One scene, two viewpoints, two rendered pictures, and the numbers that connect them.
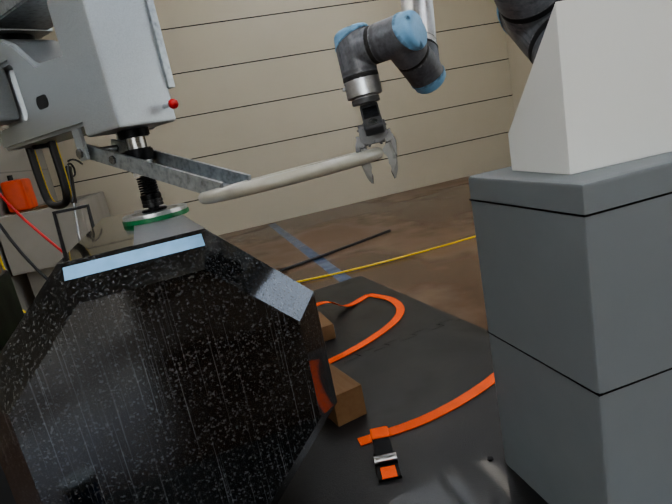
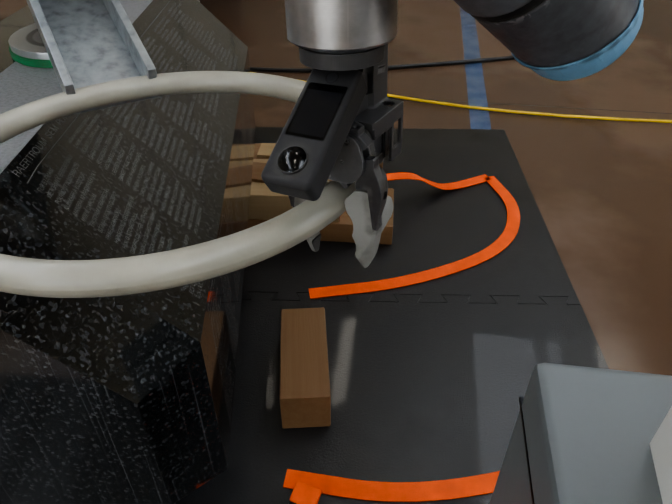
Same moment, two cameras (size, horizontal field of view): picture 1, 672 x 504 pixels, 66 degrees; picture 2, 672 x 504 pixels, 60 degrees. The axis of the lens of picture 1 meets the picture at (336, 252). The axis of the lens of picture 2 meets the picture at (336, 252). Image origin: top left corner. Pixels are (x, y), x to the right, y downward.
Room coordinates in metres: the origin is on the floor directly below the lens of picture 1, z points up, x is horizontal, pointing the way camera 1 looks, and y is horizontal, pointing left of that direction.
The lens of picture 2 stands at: (0.90, -0.32, 1.25)
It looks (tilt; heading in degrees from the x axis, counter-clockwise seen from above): 39 degrees down; 22
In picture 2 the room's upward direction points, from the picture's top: straight up
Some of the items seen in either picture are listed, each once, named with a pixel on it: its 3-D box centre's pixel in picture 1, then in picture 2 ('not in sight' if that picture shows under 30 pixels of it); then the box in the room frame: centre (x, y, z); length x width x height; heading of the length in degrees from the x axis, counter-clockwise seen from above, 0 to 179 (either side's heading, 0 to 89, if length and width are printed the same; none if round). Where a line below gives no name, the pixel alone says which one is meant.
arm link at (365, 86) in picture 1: (362, 89); (337, 13); (1.35, -0.14, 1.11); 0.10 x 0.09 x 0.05; 81
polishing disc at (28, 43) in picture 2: (155, 212); (69, 36); (1.77, 0.58, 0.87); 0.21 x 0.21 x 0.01
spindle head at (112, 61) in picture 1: (102, 72); not in sight; (1.82, 0.64, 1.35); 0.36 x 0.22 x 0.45; 51
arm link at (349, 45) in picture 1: (356, 53); not in sight; (1.36, -0.15, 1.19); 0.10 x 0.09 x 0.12; 55
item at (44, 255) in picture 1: (71, 249); not in sight; (4.66, 2.35, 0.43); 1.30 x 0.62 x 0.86; 14
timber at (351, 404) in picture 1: (331, 390); (304, 364); (1.79, 0.12, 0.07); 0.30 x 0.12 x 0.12; 25
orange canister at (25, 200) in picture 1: (21, 194); not in sight; (4.49, 2.53, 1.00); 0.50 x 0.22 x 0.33; 14
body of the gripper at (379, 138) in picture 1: (370, 122); (347, 108); (1.36, -0.15, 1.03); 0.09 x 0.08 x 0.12; 171
